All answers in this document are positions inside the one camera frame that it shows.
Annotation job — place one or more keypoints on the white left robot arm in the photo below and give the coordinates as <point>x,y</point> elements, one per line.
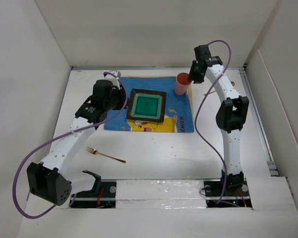
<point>49,179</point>

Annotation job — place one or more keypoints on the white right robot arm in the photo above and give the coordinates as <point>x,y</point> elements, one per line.
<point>230,117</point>

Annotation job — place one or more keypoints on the gold fork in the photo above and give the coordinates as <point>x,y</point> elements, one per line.
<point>96,152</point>

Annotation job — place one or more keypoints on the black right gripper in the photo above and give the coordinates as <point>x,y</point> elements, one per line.
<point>192,76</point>

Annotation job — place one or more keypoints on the blue Pikachu placemat cloth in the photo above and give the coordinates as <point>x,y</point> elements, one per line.
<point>178,115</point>

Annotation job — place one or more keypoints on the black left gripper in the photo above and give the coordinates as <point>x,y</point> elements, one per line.
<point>119,91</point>

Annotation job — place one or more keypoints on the pink plastic cup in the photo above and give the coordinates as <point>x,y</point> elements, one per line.
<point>182,83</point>

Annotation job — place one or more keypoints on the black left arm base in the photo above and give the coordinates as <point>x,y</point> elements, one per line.
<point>91,191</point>

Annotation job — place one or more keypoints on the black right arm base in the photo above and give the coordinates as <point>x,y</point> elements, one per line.
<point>236,193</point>

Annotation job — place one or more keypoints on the green square ceramic plate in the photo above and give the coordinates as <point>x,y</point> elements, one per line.
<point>146,105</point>

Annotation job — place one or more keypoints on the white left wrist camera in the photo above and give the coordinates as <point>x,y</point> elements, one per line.
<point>112,76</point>

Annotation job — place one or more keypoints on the gold spoon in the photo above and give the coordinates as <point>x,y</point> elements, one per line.
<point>232,82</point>

